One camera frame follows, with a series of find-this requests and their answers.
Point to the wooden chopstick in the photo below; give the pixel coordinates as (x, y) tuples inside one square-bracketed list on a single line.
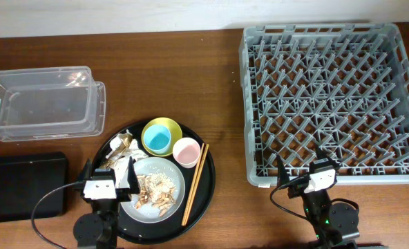
[(203, 161), (193, 187)]

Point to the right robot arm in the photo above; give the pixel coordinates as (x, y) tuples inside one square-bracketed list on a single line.
[(335, 221)]

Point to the grey plate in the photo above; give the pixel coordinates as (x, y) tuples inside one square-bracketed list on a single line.
[(148, 214)]

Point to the yellow bowl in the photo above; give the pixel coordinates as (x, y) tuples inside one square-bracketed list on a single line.
[(174, 128)]

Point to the clear plastic bin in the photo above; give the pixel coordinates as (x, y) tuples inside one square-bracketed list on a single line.
[(50, 103)]

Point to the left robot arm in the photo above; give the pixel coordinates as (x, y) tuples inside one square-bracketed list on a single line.
[(99, 228)]

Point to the black rectangular bin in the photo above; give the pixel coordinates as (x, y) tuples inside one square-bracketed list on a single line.
[(24, 180)]

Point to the pink cup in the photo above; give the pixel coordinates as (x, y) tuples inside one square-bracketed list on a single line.
[(186, 152)]

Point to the white tissue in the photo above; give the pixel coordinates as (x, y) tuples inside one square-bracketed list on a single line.
[(121, 165)]

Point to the round black tray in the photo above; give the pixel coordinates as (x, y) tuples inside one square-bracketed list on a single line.
[(137, 232)]

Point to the blue cup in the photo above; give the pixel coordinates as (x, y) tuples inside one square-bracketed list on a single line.
[(157, 139)]

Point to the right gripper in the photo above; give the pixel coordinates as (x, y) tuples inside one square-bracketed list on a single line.
[(322, 166)]

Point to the gold foil wrapper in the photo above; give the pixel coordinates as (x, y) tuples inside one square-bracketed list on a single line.
[(118, 145)]

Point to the grey dishwasher rack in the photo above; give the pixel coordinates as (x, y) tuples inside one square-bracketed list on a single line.
[(343, 88)]

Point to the food scraps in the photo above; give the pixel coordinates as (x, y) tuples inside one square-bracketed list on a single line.
[(156, 190)]

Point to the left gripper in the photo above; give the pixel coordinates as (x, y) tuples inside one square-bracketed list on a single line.
[(125, 195)]

